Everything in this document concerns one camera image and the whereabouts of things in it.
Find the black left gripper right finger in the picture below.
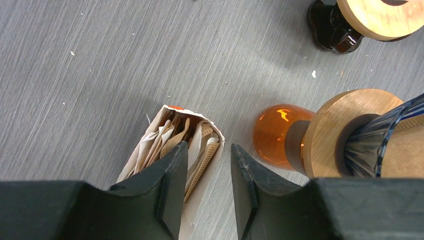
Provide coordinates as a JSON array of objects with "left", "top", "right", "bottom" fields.
[{"left": 230, "top": 144, "right": 424, "bottom": 240}]

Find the orange coffee filter box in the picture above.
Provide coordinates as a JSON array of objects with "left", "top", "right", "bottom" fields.
[{"left": 116, "top": 105, "right": 226, "bottom": 240}]

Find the wooden ring collar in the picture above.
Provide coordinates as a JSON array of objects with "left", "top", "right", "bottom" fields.
[{"left": 336, "top": 0, "right": 424, "bottom": 41}]

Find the orange glass carafe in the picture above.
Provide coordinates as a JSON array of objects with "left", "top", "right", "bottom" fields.
[{"left": 252, "top": 104, "right": 316, "bottom": 175}]

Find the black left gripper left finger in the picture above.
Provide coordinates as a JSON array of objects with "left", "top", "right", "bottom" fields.
[{"left": 0, "top": 148, "right": 183, "bottom": 240}]

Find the brown plastic dripper with handle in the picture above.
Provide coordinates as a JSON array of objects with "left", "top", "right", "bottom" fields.
[{"left": 306, "top": 0, "right": 412, "bottom": 54}]

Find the blue plastic dripper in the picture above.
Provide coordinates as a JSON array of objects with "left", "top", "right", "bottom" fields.
[{"left": 343, "top": 94, "right": 424, "bottom": 177}]

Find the brown paper coffee filter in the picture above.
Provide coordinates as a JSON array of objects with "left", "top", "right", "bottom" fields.
[{"left": 380, "top": 115, "right": 424, "bottom": 178}]

